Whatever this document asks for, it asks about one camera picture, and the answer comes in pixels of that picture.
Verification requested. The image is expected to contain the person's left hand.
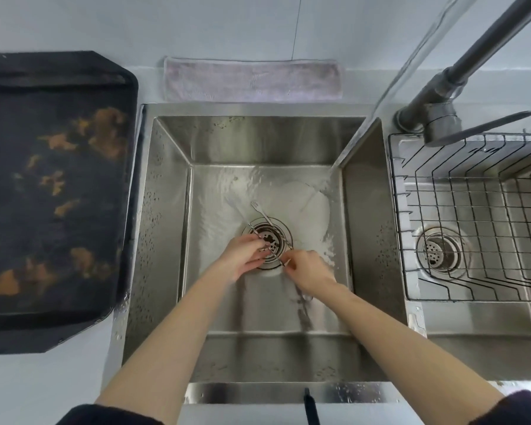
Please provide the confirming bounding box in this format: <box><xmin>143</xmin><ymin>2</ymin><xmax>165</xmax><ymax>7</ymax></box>
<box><xmin>210</xmin><ymin>234</ymin><xmax>271</xmax><ymax>284</ymax></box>

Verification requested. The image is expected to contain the person's right hand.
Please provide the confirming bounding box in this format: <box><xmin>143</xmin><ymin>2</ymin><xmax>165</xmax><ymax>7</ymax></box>
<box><xmin>283</xmin><ymin>249</ymin><xmax>339</xmax><ymax>299</ymax></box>

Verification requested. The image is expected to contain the black plastic tray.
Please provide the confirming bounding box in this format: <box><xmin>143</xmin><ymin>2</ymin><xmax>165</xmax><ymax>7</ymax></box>
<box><xmin>0</xmin><ymin>50</ymin><xmax>139</xmax><ymax>355</ymax></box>

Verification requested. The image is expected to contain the black wire dish rack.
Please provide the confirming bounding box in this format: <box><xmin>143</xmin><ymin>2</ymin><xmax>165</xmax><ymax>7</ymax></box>
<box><xmin>388</xmin><ymin>133</ymin><xmax>531</xmax><ymax>302</ymax></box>

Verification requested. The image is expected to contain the dark grey gooseneck faucet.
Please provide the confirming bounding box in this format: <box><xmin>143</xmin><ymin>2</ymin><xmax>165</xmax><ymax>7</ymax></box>
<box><xmin>394</xmin><ymin>0</ymin><xmax>531</xmax><ymax>148</ymax></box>

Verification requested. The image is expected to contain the person's right forearm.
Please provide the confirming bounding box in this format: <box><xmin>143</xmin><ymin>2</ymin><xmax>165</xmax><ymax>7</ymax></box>
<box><xmin>316</xmin><ymin>283</ymin><xmax>505</xmax><ymax>425</ymax></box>

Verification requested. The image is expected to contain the person's left forearm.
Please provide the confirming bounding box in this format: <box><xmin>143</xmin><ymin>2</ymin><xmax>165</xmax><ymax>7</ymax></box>
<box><xmin>95</xmin><ymin>267</ymin><xmax>240</xmax><ymax>425</ymax></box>

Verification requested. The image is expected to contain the person's dark left sleeve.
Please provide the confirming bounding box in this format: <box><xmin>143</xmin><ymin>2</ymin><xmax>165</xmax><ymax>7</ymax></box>
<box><xmin>55</xmin><ymin>403</ymin><xmax>165</xmax><ymax>425</ymax></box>

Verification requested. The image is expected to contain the person's dark sleeve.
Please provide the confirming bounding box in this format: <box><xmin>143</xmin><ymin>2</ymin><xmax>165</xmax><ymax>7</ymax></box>
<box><xmin>55</xmin><ymin>403</ymin><xmax>165</xmax><ymax>425</ymax></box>
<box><xmin>471</xmin><ymin>390</ymin><xmax>531</xmax><ymax>425</ymax></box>

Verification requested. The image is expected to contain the person's dark right sleeve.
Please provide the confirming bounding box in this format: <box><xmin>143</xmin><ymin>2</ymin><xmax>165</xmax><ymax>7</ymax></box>
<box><xmin>471</xmin><ymin>390</ymin><xmax>531</xmax><ymax>425</ymax></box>

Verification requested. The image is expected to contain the round metal drain strainer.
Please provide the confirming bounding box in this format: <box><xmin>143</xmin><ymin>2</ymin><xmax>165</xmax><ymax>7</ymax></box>
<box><xmin>247</xmin><ymin>218</ymin><xmax>294</xmax><ymax>272</ymax></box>
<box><xmin>415</xmin><ymin>227</ymin><xmax>464</xmax><ymax>275</ymax></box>

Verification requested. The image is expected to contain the stainless steel double sink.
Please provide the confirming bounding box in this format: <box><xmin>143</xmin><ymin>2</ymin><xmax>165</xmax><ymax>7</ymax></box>
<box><xmin>100</xmin><ymin>103</ymin><xmax>531</xmax><ymax>406</ymax></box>

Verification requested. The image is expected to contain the grey folded cloth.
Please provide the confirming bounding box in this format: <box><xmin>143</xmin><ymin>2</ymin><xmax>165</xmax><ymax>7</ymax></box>
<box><xmin>163</xmin><ymin>57</ymin><xmax>342</xmax><ymax>103</ymax></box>

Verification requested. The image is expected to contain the dark blue hanging strap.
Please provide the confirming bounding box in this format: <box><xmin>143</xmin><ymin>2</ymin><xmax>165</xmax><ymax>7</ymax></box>
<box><xmin>303</xmin><ymin>387</ymin><xmax>322</xmax><ymax>425</ymax></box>

